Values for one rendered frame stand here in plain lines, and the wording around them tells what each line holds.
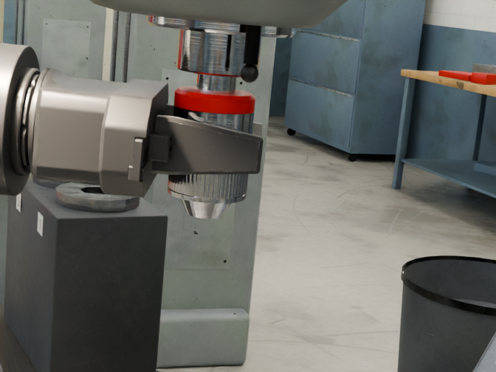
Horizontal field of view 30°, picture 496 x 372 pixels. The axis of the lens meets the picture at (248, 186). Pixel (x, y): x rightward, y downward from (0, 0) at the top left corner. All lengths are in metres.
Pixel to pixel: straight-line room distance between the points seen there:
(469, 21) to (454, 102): 0.66
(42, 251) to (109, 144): 0.51
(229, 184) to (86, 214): 0.44
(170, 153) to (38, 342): 0.55
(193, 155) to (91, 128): 0.06
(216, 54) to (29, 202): 0.56
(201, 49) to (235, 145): 0.06
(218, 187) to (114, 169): 0.07
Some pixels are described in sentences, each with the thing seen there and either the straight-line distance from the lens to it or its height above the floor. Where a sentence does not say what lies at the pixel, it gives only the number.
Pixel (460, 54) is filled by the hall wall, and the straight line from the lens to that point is 7.73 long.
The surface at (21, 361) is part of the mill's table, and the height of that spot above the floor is 0.90.
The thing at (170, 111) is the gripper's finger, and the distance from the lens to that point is 0.57.
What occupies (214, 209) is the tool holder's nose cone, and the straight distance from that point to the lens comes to 0.54.
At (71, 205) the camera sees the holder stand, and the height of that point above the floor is 1.10.
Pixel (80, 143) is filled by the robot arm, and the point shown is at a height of 1.24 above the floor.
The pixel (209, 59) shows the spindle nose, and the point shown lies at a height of 1.29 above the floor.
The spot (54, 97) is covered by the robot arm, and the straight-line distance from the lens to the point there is 0.51.
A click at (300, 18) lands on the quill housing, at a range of 0.50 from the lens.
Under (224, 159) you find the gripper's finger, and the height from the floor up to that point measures 1.23.
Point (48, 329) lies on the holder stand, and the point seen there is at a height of 0.97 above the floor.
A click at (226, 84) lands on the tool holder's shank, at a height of 1.27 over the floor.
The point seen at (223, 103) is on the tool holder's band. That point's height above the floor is 1.26.
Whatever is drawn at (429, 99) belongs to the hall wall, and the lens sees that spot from 8.06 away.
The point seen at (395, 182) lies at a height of 0.05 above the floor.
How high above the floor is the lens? 1.33
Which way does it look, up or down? 12 degrees down
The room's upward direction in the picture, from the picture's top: 5 degrees clockwise
